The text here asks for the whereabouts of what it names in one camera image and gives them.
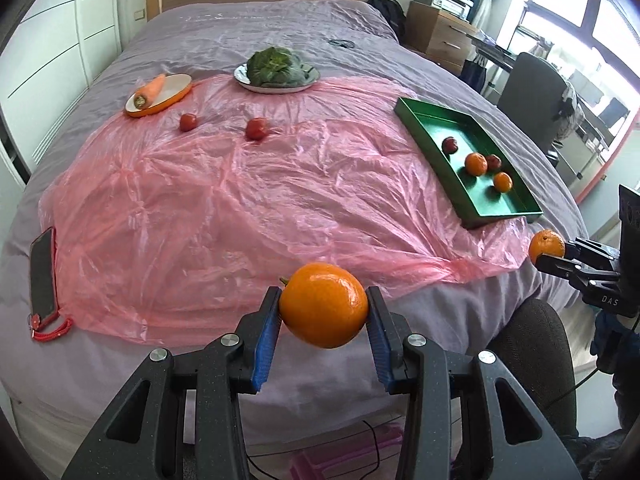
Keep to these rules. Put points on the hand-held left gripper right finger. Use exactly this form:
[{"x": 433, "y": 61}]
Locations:
[{"x": 380, "y": 355}]

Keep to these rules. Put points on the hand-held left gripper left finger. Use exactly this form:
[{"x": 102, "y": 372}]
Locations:
[{"x": 262, "y": 355}]

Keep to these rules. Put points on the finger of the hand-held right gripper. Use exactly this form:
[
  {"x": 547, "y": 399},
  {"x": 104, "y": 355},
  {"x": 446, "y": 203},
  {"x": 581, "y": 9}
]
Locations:
[
  {"x": 565, "y": 269},
  {"x": 592, "y": 251}
]

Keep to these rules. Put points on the orange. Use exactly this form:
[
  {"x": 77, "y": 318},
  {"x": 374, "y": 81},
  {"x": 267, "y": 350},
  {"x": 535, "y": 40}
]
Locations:
[
  {"x": 323, "y": 305},
  {"x": 476, "y": 163},
  {"x": 503, "y": 182},
  {"x": 545, "y": 245}
]

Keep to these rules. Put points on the green tray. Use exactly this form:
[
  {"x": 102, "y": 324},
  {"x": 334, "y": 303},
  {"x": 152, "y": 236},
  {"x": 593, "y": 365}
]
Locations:
[{"x": 440, "y": 122}]

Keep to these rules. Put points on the person's right hand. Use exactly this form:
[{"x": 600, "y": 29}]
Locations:
[{"x": 607, "y": 340}]

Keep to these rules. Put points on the black office chair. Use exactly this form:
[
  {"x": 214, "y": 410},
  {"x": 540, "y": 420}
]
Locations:
[{"x": 540, "y": 350}]

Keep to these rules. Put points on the pink storage box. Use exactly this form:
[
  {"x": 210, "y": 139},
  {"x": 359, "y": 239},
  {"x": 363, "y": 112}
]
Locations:
[{"x": 345, "y": 452}]

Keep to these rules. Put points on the cluttered desk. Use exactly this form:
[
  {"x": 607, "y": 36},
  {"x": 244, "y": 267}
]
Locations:
[{"x": 585, "y": 130}]

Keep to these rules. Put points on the pink plastic sheet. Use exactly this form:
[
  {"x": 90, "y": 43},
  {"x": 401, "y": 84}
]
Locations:
[{"x": 200, "y": 210}]

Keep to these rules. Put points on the grey chair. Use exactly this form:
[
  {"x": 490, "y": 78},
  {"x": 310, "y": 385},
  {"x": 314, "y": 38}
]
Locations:
[{"x": 530, "y": 90}]

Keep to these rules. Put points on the black bag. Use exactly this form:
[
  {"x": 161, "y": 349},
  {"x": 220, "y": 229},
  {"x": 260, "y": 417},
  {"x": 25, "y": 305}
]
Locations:
[{"x": 472, "y": 75}]

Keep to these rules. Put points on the smartphone in red case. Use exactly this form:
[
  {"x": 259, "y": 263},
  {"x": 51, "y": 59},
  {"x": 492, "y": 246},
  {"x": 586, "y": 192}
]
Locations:
[{"x": 42, "y": 280}]

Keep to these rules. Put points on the wooden nightstand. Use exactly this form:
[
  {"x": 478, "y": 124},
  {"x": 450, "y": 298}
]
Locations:
[{"x": 440, "y": 35}]

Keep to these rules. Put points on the white round plate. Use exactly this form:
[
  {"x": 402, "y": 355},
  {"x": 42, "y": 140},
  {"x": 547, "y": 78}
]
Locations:
[{"x": 270, "y": 89}]

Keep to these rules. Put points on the orange oval dish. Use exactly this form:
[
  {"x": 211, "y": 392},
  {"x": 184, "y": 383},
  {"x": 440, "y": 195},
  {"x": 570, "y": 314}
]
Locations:
[{"x": 172, "y": 89}]

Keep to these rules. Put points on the carrot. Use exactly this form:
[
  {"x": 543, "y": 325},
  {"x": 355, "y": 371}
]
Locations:
[{"x": 150, "y": 91}]

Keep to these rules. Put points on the green leafy vegetable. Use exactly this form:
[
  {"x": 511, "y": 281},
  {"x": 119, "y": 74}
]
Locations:
[{"x": 275, "y": 65}]

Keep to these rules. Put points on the black backpack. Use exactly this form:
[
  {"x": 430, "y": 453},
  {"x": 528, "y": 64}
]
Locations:
[{"x": 387, "y": 12}]

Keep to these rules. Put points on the bed with purple blanket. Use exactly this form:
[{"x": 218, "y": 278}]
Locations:
[{"x": 250, "y": 25}]

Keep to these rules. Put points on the white wardrobe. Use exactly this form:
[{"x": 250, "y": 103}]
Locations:
[{"x": 60, "y": 25}]

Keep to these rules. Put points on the wall socket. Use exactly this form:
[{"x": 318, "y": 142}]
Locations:
[{"x": 140, "y": 13}]

